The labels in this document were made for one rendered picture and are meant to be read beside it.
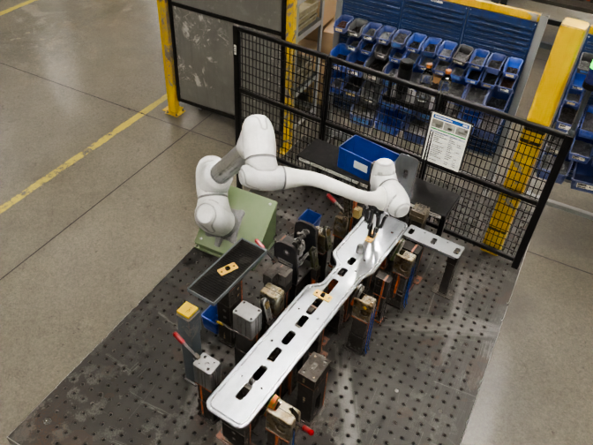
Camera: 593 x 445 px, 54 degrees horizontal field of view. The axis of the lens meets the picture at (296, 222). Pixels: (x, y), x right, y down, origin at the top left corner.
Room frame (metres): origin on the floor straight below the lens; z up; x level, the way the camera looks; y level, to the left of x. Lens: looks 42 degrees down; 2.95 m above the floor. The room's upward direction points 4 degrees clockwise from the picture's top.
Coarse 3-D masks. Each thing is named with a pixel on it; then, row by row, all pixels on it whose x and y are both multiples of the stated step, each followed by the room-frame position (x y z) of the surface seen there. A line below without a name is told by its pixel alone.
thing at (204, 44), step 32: (160, 0) 4.74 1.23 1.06; (192, 0) 4.63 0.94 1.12; (224, 0) 4.49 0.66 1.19; (256, 0) 4.36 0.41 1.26; (288, 0) 4.21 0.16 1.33; (192, 32) 4.64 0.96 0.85; (224, 32) 4.50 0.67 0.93; (288, 32) 4.21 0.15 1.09; (192, 64) 4.65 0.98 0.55; (224, 64) 4.50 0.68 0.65; (288, 64) 4.21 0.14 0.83; (192, 96) 4.67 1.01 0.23; (224, 96) 4.52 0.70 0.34; (288, 128) 4.21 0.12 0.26
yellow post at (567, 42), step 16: (560, 32) 2.40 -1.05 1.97; (576, 32) 2.37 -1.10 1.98; (560, 48) 2.39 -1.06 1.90; (576, 48) 2.36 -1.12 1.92; (560, 64) 2.37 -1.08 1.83; (544, 80) 2.39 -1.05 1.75; (560, 80) 2.36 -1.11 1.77; (544, 96) 2.38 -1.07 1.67; (560, 96) 2.42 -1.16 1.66; (544, 112) 2.37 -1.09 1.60; (528, 128) 2.39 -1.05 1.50; (528, 144) 2.38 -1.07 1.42; (528, 160) 2.37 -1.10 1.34; (512, 176) 2.39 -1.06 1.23; (496, 208) 2.40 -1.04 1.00; (512, 208) 2.36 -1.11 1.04; (496, 224) 2.39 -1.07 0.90
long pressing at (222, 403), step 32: (384, 224) 2.22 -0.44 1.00; (352, 256) 1.98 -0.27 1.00; (384, 256) 1.99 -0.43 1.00; (320, 288) 1.76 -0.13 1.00; (352, 288) 1.78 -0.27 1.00; (288, 320) 1.57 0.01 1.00; (320, 320) 1.58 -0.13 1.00; (256, 352) 1.40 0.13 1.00; (288, 352) 1.41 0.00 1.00; (224, 384) 1.24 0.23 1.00; (256, 384) 1.25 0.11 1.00; (224, 416) 1.12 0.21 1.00
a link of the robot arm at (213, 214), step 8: (200, 200) 2.25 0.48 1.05; (208, 200) 2.22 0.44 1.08; (216, 200) 2.23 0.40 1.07; (224, 200) 2.26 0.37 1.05; (200, 208) 2.17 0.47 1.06; (208, 208) 2.17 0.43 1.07; (216, 208) 2.18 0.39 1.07; (224, 208) 2.22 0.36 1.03; (200, 216) 2.15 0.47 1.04; (208, 216) 2.14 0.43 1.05; (216, 216) 2.15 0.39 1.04; (224, 216) 2.18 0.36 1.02; (232, 216) 2.26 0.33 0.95; (200, 224) 2.13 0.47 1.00; (208, 224) 2.12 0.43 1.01; (216, 224) 2.14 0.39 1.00; (224, 224) 2.17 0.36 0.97; (232, 224) 2.24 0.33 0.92; (208, 232) 2.15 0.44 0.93; (216, 232) 2.15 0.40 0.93; (224, 232) 2.19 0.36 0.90
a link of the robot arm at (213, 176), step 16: (256, 128) 2.06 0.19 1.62; (272, 128) 2.10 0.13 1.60; (240, 144) 2.06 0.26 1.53; (256, 144) 2.00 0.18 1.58; (272, 144) 2.03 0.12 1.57; (208, 160) 2.40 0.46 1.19; (224, 160) 2.20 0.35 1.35; (240, 160) 2.11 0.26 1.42; (208, 176) 2.28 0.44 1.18; (224, 176) 2.22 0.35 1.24; (208, 192) 2.27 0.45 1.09; (224, 192) 2.30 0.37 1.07
